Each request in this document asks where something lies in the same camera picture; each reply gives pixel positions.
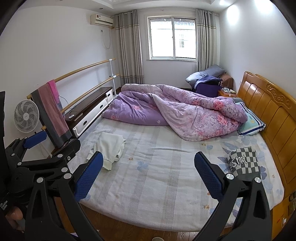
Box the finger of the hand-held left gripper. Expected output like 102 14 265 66
18 140 81 179
5 131 47 165

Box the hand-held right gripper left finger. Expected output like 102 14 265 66
24 151 104 241

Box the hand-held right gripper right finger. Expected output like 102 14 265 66
193 152 272 241

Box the white snap-button jacket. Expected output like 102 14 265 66
87 132 127 171

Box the person's left hand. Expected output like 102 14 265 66
6 207 25 232

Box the white electric fan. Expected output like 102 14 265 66
14 100 38 133

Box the grey and pink striped towel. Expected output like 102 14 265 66
31 82 73 149

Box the black and white checkered garment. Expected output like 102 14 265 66
228 146 261 180

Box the bright pink cloth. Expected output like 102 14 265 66
47 80 60 99

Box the dark wood and white cabinet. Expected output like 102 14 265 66
65 87 114 139

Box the blue striped pillow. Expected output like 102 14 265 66
236 101 266 136

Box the purple floral quilt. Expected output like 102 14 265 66
102 83 248 142

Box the wooden bedside table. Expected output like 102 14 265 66
218 88 238 98

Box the purple cloth bundle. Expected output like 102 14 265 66
194 75 222 94

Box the wooden headboard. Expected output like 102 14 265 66
237 71 296 200

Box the brown cloth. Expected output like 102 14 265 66
220 74 234 90

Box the pile of bedding on chair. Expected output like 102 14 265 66
186 65 226 85

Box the grey and beige curtain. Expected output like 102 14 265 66
195 9 219 72
115 10 145 85

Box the white air conditioner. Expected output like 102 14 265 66
90 14 114 26

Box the sliding window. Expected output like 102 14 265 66
146 16 198 60

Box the white barre post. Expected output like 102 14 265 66
109 59 116 96

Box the air conditioner power cable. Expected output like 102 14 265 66
100 30 111 49

